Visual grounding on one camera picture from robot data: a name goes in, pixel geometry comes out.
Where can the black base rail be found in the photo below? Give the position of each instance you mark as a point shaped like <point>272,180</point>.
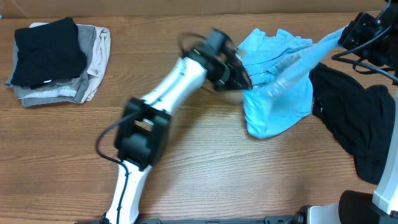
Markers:
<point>286,219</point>

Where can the light blue printed t-shirt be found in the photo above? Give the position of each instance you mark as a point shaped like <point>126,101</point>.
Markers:
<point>279,67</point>

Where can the black folded garment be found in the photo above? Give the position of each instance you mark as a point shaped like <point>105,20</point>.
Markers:
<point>48,53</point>

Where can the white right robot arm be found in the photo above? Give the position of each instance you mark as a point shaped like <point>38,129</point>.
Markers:
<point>359,207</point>

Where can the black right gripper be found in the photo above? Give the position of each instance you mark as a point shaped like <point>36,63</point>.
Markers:
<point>354,37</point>

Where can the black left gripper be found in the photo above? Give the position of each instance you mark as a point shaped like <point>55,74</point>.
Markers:
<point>236,74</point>

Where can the black crumpled garment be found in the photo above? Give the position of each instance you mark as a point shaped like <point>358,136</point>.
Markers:
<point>360,119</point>

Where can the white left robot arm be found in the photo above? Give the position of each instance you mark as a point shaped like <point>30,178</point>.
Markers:
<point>143,130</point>

